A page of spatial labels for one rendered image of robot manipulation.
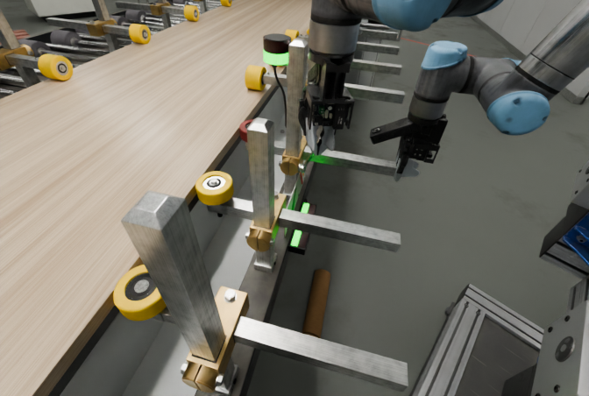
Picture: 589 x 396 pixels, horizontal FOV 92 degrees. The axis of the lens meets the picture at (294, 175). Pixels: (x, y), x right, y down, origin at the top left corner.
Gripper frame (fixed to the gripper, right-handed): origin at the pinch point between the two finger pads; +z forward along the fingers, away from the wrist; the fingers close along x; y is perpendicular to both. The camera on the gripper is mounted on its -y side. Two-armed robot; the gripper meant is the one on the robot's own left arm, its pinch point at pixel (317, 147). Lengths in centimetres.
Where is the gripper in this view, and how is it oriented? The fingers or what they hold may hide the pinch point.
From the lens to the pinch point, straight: 60.0
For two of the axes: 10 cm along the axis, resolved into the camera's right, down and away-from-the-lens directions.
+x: 9.9, -0.3, 1.1
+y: 1.1, 6.4, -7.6
